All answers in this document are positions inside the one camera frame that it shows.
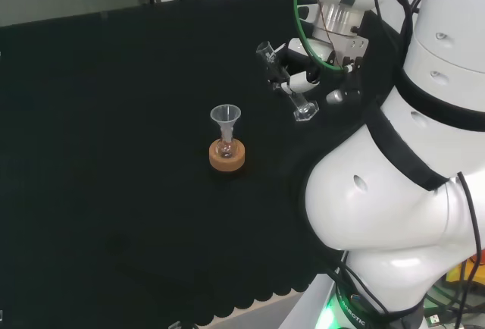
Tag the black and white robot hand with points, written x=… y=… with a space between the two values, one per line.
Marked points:
x=303 y=82

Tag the glass round-bottom flask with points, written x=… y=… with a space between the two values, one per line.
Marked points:
x=226 y=151

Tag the clear plastic funnel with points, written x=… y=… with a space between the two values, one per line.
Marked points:
x=225 y=114

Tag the black bench cloth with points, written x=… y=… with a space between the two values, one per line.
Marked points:
x=113 y=154

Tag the yellow stop button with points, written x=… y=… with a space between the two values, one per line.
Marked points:
x=460 y=274

